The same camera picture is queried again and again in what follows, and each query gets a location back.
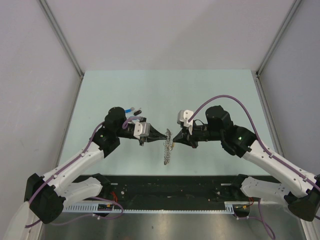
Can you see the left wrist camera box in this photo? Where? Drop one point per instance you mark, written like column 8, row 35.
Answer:
column 141, row 128

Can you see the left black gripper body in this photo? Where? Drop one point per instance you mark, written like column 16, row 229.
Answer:
column 124, row 132

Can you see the black tag key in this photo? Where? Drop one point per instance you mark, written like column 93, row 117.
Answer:
column 138, row 112

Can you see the white slotted cable duct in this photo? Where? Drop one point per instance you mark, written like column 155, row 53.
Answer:
column 228, row 208

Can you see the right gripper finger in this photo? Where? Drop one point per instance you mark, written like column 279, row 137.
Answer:
column 184, row 141
column 181, row 136

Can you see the aluminium frame post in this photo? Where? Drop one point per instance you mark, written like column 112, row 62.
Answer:
column 49, row 15
column 294, row 8

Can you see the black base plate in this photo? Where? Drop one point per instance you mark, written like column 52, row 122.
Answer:
column 174, row 194

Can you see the metal disc with keyrings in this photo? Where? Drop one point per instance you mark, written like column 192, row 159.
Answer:
column 167, row 147

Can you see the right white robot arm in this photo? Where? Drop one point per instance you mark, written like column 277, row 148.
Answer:
column 297, row 190

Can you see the left aluminium frame post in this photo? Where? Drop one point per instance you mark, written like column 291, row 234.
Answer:
column 49, row 15

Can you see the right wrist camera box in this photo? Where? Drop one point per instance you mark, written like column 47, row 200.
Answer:
column 184, row 120

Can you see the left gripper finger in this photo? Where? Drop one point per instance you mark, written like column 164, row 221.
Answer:
column 153, row 133
column 158, row 138

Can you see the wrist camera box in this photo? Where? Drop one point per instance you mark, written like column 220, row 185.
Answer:
column 184, row 120
column 141, row 128

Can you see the right aluminium frame post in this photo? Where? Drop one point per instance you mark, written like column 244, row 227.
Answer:
column 294, row 8

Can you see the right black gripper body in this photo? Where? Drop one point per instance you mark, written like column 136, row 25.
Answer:
column 203, row 132

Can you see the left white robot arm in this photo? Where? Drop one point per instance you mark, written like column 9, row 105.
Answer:
column 46, row 194

